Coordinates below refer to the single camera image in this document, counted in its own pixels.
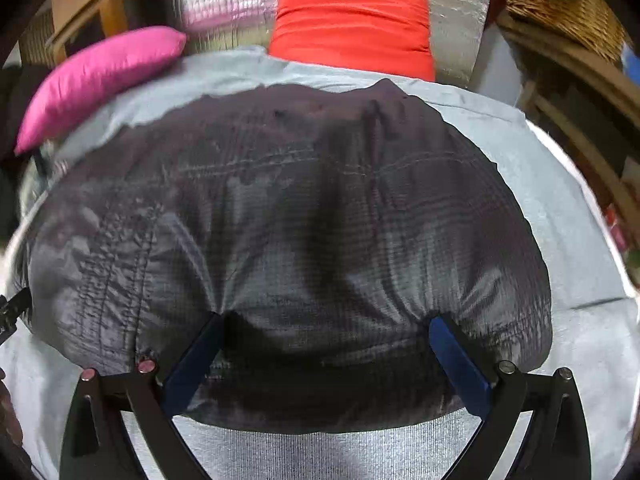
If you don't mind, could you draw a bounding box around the wooden cabinet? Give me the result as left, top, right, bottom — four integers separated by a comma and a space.
50, 0, 171, 66

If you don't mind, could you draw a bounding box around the red cushion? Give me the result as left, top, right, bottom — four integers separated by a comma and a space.
267, 0, 436, 82

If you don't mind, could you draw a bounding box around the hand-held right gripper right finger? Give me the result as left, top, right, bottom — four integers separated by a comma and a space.
429, 316, 588, 480

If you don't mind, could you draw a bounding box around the pink pillow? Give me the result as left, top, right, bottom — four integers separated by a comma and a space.
14, 26, 187, 156

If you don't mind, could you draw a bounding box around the dark quilted zip jacket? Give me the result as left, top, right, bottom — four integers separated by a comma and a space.
20, 79, 553, 436

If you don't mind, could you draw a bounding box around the wooden table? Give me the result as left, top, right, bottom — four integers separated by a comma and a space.
495, 10, 640, 241

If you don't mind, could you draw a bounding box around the grey cloth cover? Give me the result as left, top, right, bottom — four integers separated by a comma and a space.
0, 45, 640, 480

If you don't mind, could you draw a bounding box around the wicker basket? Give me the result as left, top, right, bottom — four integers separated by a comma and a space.
502, 0, 631, 63

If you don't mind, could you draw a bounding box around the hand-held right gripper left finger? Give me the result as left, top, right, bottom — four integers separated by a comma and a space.
59, 312, 224, 480

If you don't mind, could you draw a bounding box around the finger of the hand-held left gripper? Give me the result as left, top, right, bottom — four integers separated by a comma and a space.
0, 287, 30, 346

